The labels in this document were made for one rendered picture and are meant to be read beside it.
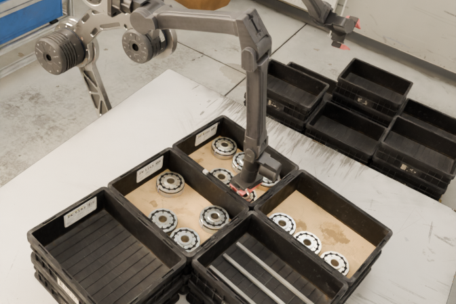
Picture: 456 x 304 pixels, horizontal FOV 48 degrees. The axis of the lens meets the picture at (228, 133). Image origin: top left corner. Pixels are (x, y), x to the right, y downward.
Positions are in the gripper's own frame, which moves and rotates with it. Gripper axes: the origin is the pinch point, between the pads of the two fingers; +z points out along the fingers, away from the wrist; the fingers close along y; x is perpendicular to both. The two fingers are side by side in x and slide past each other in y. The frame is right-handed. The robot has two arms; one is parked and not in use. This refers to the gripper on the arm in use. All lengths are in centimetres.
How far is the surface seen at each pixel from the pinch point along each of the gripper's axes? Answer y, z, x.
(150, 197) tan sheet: -25.4, 4.5, 21.0
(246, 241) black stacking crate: -11.0, 4.1, -13.8
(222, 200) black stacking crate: -9.2, -1.4, 1.4
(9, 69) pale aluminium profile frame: 6, 77, 208
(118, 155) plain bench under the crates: -15, 18, 55
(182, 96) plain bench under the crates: 34, 18, 72
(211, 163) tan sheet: 3.9, 4.4, 20.8
